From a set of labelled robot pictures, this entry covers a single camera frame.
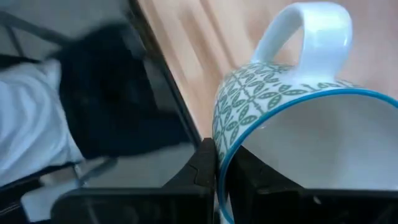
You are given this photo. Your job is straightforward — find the black chair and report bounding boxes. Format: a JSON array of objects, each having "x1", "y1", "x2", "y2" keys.
[{"x1": 58, "y1": 23, "x2": 195, "y2": 160}]

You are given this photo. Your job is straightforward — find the white cloth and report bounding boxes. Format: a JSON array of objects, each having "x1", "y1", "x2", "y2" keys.
[{"x1": 0, "y1": 58, "x2": 85, "y2": 187}]

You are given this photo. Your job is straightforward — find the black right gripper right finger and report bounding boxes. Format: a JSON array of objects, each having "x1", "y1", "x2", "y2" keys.
[{"x1": 225, "y1": 146, "x2": 398, "y2": 224}]

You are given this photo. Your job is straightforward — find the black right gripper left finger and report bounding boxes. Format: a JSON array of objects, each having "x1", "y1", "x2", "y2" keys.
[{"x1": 51, "y1": 138, "x2": 218, "y2": 224}]

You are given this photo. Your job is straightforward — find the white mug teal leaf pattern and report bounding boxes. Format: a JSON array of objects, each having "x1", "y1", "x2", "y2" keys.
[{"x1": 212, "y1": 1, "x2": 398, "y2": 224}]

